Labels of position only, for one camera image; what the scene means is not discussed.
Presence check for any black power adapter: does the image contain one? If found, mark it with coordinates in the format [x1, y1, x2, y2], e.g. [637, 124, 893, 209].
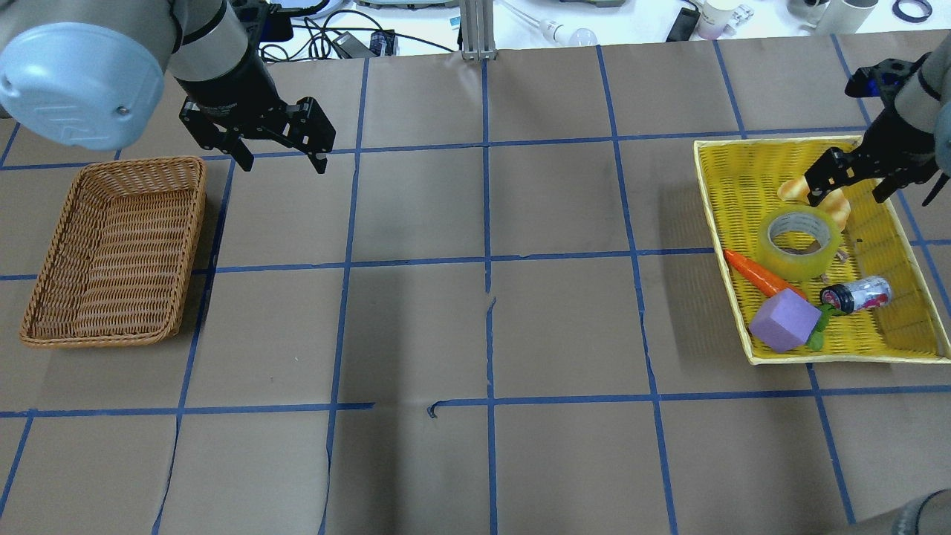
[330, 30, 377, 59]

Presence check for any white purple cup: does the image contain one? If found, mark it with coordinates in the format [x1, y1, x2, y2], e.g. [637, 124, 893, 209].
[695, 0, 741, 40]

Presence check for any yellow plastic basket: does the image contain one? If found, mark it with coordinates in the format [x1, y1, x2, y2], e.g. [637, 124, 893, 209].
[693, 135, 949, 366]

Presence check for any small black-capped bottle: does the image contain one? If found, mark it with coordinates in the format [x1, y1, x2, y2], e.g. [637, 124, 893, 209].
[819, 276, 893, 314]

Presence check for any brown wicker basket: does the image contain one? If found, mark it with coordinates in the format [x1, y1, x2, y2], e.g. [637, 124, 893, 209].
[19, 156, 207, 348]

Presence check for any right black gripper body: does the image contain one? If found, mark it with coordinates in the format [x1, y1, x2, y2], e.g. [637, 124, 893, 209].
[847, 111, 938, 185]

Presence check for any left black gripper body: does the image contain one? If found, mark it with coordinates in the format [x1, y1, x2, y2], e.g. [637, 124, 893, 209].
[178, 71, 299, 149]

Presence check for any yellow tape roll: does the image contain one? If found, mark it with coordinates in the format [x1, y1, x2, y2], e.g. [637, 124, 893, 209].
[754, 204, 843, 282]

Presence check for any toy croissant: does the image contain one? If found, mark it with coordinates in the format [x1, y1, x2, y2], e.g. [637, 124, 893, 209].
[777, 176, 852, 230]

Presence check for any aluminium frame post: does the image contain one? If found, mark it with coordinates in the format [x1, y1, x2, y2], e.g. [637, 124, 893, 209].
[458, 0, 497, 61]

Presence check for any toy carrot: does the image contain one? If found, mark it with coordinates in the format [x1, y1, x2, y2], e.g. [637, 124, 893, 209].
[723, 248, 808, 300]

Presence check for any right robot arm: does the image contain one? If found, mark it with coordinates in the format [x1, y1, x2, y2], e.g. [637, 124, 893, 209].
[804, 38, 950, 207]

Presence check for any purple foam cube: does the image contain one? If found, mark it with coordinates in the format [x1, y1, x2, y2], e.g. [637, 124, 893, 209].
[748, 288, 821, 354]

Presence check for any white light bulb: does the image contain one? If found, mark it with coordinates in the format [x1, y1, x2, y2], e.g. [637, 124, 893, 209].
[536, 19, 599, 47]

